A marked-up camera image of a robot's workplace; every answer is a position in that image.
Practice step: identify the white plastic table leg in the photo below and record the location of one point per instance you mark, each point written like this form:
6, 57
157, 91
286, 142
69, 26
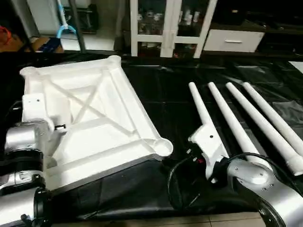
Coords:
232, 123
265, 127
279, 123
199, 104

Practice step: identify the white plastic table top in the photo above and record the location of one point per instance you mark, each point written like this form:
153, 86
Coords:
94, 127

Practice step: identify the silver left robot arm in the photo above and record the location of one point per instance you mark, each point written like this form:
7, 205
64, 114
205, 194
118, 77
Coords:
23, 139

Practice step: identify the black work mat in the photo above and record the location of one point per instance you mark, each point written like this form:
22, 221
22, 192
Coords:
161, 94

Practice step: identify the white drawer unit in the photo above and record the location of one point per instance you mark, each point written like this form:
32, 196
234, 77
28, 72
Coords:
232, 40

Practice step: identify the white glass-door cabinet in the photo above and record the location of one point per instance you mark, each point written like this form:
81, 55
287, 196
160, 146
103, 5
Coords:
170, 28

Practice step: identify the white flat board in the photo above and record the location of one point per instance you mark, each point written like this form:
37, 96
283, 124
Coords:
297, 67

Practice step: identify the black metal pole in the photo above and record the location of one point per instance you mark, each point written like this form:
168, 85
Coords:
78, 28

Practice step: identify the blue plastic tool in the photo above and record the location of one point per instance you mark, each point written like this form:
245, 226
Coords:
63, 30

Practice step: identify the brown cardboard box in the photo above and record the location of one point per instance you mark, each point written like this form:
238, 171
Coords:
45, 45

